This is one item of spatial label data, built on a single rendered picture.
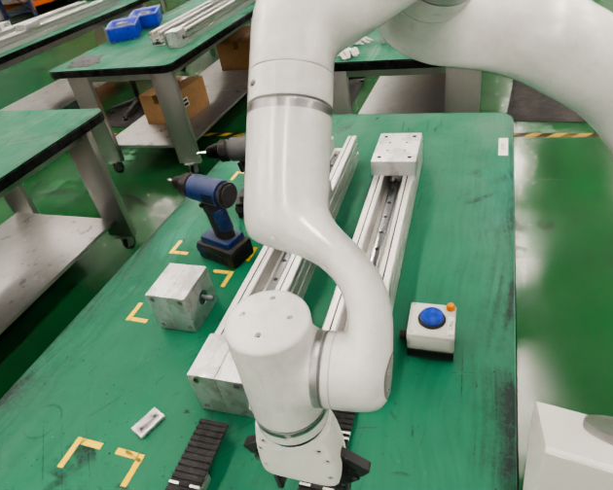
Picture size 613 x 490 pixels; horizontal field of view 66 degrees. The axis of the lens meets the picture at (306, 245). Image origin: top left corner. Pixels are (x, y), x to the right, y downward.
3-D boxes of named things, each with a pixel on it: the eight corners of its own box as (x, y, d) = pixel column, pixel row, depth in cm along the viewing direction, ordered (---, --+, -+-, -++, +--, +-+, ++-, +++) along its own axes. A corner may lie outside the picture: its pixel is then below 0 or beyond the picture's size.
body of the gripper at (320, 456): (238, 431, 53) (259, 480, 59) (327, 448, 50) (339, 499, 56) (262, 375, 58) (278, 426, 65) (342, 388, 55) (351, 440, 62)
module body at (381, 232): (377, 390, 80) (374, 358, 75) (320, 381, 84) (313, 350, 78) (422, 161, 140) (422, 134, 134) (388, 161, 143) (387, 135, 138)
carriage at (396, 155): (415, 185, 119) (415, 161, 115) (372, 185, 122) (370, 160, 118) (421, 155, 131) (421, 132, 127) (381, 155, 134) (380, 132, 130)
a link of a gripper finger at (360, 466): (306, 442, 57) (307, 465, 60) (371, 460, 55) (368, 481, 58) (309, 434, 57) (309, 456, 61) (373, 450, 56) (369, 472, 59)
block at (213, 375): (268, 420, 79) (256, 386, 73) (202, 408, 83) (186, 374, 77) (285, 376, 86) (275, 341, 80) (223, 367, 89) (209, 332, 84)
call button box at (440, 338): (452, 362, 83) (454, 337, 79) (397, 355, 86) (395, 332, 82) (455, 328, 89) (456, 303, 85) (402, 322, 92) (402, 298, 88)
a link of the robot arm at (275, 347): (340, 371, 54) (265, 364, 57) (326, 287, 47) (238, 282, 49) (326, 439, 48) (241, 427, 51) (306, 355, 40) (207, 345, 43)
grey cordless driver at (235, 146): (284, 215, 128) (269, 140, 114) (213, 222, 130) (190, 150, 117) (287, 199, 134) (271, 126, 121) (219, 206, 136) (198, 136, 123)
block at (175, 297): (207, 333, 97) (194, 300, 91) (160, 327, 100) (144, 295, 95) (228, 299, 104) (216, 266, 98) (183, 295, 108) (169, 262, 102)
